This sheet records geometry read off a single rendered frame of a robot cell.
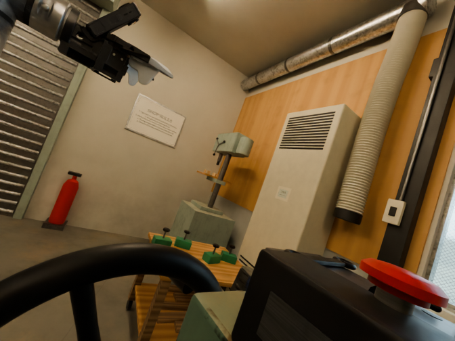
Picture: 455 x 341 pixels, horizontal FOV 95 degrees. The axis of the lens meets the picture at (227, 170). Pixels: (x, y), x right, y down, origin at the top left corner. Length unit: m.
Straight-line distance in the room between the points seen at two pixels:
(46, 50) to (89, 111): 0.64
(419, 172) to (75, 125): 2.95
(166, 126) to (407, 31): 2.39
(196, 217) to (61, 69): 2.05
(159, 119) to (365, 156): 2.27
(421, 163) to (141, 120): 2.60
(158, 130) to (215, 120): 0.84
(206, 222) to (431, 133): 1.73
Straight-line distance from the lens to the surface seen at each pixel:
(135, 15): 0.58
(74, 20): 0.55
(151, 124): 2.84
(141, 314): 1.52
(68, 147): 2.85
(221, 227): 2.20
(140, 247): 0.22
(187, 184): 3.01
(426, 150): 1.53
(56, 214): 2.80
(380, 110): 1.63
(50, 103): 2.87
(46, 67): 2.94
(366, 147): 1.54
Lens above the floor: 1.03
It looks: 4 degrees up
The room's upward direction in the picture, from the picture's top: 20 degrees clockwise
